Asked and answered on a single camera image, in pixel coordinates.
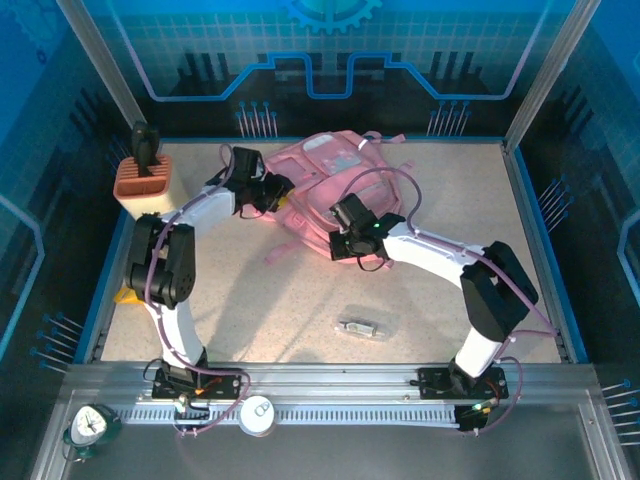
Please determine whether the small clear plastic packet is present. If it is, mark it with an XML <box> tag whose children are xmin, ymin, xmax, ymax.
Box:
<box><xmin>333</xmin><ymin>304</ymin><xmax>394</xmax><ymax>344</ymax></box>

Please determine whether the aluminium frame post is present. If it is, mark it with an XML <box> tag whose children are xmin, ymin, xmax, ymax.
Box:
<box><xmin>502</xmin><ymin>0</ymin><xmax>601</xmax><ymax>154</ymax></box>
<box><xmin>55</xmin><ymin>0</ymin><xmax>140</xmax><ymax>139</ymax></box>

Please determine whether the pink student backpack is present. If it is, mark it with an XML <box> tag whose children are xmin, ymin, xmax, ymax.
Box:
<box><xmin>263</xmin><ymin>129</ymin><xmax>416</xmax><ymax>266</ymax></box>

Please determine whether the aluminium front beam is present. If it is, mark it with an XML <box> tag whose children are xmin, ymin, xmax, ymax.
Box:
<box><xmin>64</xmin><ymin>362</ymin><xmax>599</xmax><ymax>406</ymax></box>

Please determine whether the silver tin can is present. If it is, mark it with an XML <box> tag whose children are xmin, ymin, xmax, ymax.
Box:
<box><xmin>237</xmin><ymin>395</ymin><xmax>276</xmax><ymax>439</ymax></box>

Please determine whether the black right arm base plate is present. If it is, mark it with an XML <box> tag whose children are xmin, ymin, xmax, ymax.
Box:
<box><xmin>417</xmin><ymin>366</ymin><xmax>510</xmax><ymax>401</ymax></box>

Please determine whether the white slotted cable duct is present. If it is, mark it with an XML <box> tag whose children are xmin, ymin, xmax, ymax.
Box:
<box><xmin>112</xmin><ymin>403</ymin><xmax>461</xmax><ymax>427</ymax></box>

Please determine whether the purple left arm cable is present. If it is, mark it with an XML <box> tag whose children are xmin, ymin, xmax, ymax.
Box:
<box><xmin>142</xmin><ymin>143</ymin><xmax>253</xmax><ymax>440</ymax></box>

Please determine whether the green alarm clock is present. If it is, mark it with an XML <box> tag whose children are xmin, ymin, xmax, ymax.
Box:
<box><xmin>62</xmin><ymin>403</ymin><xmax>123</xmax><ymax>464</ymax></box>

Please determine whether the cream knife block orange top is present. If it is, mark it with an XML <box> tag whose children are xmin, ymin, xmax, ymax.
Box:
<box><xmin>113</xmin><ymin>153</ymin><xmax>194</xmax><ymax>226</ymax></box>

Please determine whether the yellow wedge-shaped object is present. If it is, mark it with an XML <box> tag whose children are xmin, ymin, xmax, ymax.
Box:
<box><xmin>113</xmin><ymin>285</ymin><xmax>144</xmax><ymax>305</ymax></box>

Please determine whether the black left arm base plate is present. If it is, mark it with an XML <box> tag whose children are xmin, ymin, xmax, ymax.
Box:
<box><xmin>151</xmin><ymin>367</ymin><xmax>245</xmax><ymax>401</ymax></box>

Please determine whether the black knife handle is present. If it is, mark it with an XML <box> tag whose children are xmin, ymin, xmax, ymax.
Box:
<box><xmin>131</xmin><ymin>121</ymin><xmax>161</xmax><ymax>151</ymax></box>
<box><xmin>138</xmin><ymin>139</ymin><xmax>157</xmax><ymax>179</ymax></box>

